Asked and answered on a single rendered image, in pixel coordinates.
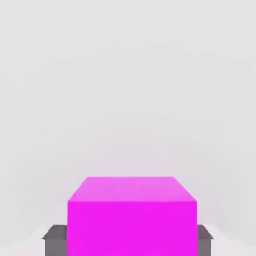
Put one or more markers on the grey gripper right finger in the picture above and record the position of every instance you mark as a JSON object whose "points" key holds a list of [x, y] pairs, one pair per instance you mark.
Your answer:
{"points": [[204, 244]]}

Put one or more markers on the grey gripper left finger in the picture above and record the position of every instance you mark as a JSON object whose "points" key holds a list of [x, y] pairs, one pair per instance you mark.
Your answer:
{"points": [[57, 243]]}

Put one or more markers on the small magenta cube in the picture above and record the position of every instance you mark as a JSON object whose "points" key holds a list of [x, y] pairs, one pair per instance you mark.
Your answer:
{"points": [[132, 220]]}

